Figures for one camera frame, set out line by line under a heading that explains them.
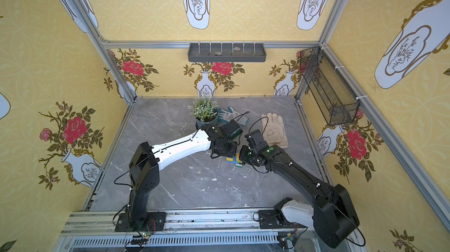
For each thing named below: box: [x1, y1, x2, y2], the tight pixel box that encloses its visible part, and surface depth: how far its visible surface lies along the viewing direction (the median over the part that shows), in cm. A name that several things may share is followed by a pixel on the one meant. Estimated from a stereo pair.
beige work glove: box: [261, 112, 289, 149], surface depth 106 cm
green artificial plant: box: [187, 95, 220, 123], surface depth 94 cm
